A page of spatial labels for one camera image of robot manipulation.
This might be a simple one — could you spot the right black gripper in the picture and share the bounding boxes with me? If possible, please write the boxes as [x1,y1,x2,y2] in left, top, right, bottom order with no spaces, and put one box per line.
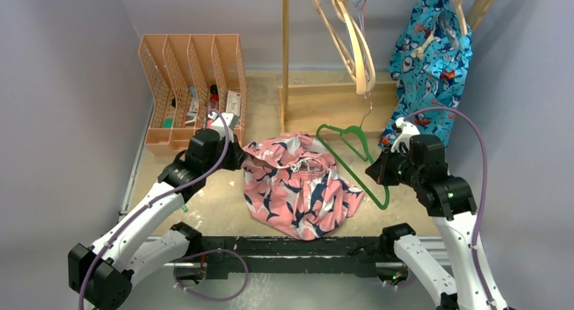
[367,143,424,188]

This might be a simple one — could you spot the green plastic hanger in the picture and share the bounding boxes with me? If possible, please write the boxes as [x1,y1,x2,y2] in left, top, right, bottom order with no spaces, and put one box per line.
[315,101,391,211]

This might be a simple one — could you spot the pink shark print shorts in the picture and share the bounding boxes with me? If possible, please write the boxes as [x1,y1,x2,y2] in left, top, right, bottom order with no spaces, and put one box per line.
[242,132,366,241]

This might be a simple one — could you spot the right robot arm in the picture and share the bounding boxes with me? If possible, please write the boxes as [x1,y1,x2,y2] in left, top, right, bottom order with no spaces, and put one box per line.
[366,135,509,309]

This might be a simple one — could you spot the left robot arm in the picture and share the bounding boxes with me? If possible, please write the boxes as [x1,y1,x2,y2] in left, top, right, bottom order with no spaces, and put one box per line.
[68,126,244,309]

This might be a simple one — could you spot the blue shark print shorts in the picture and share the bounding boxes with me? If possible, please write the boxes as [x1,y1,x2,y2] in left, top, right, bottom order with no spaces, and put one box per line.
[379,0,472,148]

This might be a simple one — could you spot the wooden hanger holding blue shorts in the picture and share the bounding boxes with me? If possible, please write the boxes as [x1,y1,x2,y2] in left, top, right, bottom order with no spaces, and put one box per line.
[450,0,468,36]

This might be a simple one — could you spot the pink bottle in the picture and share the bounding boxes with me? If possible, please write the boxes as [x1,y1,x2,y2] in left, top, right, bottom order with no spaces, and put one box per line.
[206,84,219,128]

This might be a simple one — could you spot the small white box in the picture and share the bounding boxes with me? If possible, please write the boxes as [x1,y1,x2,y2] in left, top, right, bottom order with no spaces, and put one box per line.
[225,90,242,118]

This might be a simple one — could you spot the white tube in organizer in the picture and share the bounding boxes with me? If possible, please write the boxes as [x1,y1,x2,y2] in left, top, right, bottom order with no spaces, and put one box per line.
[186,86,199,123]

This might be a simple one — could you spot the wooden clothes rack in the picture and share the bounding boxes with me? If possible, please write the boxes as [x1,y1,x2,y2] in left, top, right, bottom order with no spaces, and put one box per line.
[278,0,506,143]

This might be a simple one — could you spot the orange plastic file organizer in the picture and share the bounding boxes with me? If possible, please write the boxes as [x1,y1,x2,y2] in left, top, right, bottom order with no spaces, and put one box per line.
[138,34,248,156]

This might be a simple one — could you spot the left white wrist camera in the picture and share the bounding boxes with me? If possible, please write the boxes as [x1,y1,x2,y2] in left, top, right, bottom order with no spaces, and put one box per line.
[208,111,240,143]

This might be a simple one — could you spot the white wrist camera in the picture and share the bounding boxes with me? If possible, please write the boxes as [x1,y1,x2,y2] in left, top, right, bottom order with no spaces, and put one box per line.
[391,117,420,154]
[208,111,240,143]

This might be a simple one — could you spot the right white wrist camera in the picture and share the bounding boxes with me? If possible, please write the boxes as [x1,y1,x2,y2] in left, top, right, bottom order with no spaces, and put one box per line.
[391,117,420,154]

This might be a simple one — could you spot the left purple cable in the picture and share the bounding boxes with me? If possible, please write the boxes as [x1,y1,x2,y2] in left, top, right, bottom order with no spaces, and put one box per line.
[78,109,231,310]

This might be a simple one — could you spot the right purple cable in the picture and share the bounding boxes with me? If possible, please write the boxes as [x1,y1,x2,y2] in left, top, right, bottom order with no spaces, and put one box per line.
[403,106,499,310]

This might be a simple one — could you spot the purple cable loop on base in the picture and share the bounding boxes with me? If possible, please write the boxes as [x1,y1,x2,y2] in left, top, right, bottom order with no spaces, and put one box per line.
[173,248,250,303]

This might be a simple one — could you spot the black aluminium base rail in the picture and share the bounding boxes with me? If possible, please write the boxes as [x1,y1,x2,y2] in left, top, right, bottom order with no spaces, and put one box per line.
[148,235,449,282]

